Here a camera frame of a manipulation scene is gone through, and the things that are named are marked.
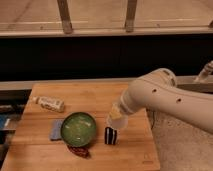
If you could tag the white ceramic cup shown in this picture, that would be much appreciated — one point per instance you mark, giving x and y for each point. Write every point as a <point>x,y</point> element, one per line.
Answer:
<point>117,124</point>

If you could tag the blue sponge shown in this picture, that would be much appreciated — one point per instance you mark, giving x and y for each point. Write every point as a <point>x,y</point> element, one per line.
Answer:
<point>55,130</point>

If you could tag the metal post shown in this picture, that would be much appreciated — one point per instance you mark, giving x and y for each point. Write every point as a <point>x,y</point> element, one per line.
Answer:
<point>130,15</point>
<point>65,16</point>

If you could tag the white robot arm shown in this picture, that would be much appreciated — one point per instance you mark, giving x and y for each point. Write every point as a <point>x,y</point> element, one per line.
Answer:
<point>158,90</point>

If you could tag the green bowl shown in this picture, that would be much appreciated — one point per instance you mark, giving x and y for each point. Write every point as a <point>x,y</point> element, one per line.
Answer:
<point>78,129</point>

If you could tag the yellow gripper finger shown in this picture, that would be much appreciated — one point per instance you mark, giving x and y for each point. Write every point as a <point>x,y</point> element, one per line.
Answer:
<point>115,112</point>

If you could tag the left metal post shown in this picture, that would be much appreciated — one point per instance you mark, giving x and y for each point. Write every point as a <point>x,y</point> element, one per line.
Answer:
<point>65,16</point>

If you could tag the red snack wrapper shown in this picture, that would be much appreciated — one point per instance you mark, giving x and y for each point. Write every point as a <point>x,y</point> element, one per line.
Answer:
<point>79,151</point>

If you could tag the right metal post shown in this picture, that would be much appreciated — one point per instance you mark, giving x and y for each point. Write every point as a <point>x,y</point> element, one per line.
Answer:
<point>130,15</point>

